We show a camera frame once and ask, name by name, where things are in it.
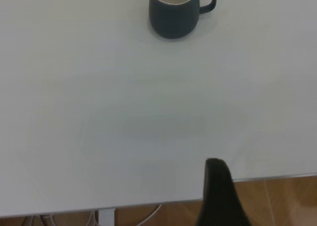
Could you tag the dark grey ceramic mug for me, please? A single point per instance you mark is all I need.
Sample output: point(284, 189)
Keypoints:
point(173, 20)

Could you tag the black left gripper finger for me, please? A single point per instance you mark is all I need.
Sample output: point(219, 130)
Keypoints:
point(218, 198)

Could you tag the white table leg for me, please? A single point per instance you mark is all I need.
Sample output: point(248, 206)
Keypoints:
point(107, 217)

